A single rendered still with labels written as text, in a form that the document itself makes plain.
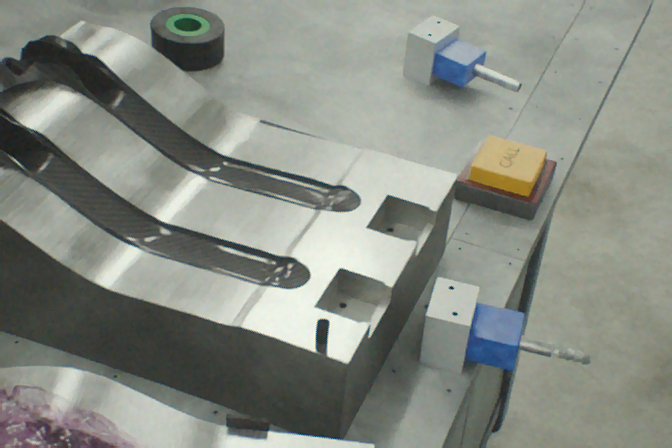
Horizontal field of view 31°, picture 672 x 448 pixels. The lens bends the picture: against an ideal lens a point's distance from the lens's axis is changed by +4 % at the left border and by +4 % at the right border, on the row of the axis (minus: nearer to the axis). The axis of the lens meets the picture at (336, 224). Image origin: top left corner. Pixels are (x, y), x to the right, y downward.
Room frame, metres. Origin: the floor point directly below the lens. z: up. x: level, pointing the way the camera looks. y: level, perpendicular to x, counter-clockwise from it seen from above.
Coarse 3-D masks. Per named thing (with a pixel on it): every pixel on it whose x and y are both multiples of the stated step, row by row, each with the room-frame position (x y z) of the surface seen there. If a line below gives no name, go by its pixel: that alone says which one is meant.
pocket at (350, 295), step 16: (336, 272) 0.71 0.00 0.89; (352, 272) 0.71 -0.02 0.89; (336, 288) 0.71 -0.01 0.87; (352, 288) 0.71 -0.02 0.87; (368, 288) 0.70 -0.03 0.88; (384, 288) 0.70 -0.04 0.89; (320, 304) 0.68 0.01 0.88; (336, 304) 0.70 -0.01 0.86; (352, 304) 0.70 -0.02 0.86; (368, 304) 0.70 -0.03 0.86; (384, 304) 0.69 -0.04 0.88; (352, 320) 0.68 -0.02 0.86; (368, 320) 0.68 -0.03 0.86
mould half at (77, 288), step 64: (128, 64) 0.92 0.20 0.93; (64, 128) 0.81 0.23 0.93; (128, 128) 0.84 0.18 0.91; (192, 128) 0.88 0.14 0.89; (256, 128) 0.90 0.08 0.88; (0, 192) 0.72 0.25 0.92; (128, 192) 0.78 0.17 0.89; (192, 192) 0.80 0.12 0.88; (384, 192) 0.82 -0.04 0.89; (448, 192) 0.83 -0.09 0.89; (0, 256) 0.70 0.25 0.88; (64, 256) 0.69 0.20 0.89; (128, 256) 0.71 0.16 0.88; (320, 256) 0.72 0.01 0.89; (384, 256) 0.73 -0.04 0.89; (0, 320) 0.70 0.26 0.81; (64, 320) 0.68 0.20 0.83; (128, 320) 0.66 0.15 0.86; (192, 320) 0.65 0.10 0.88; (256, 320) 0.64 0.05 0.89; (384, 320) 0.69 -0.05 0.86; (192, 384) 0.65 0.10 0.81; (256, 384) 0.63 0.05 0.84; (320, 384) 0.61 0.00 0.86
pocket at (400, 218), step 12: (384, 204) 0.81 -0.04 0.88; (396, 204) 0.81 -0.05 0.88; (408, 204) 0.81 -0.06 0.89; (420, 204) 0.80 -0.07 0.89; (372, 216) 0.78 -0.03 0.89; (384, 216) 0.81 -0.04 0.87; (396, 216) 0.81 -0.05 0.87; (408, 216) 0.81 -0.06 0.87; (420, 216) 0.80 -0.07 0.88; (432, 216) 0.80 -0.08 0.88; (372, 228) 0.78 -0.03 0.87; (384, 228) 0.80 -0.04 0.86; (396, 228) 0.80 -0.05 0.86; (408, 228) 0.80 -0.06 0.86; (420, 228) 0.80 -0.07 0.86; (408, 240) 0.79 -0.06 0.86; (420, 240) 0.77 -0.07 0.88
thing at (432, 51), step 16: (432, 16) 1.20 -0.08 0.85; (416, 32) 1.16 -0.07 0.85; (432, 32) 1.17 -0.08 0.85; (448, 32) 1.17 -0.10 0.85; (416, 48) 1.16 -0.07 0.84; (432, 48) 1.14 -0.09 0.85; (448, 48) 1.16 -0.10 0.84; (464, 48) 1.16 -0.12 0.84; (480, 48) 1.16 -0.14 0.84; (416, 64) 1.15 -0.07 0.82; (432, 64) 1.14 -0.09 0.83; (448, 64) 1.14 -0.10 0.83; (464, 64) 1.13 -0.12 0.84; (480, 64) 1.15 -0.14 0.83; (432, 80) 1.15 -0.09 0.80; (448, 80) 1.14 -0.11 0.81; (464, 80) 1.13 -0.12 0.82; (496, 80) 1.12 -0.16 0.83; (512, 80) 1.12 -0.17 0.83
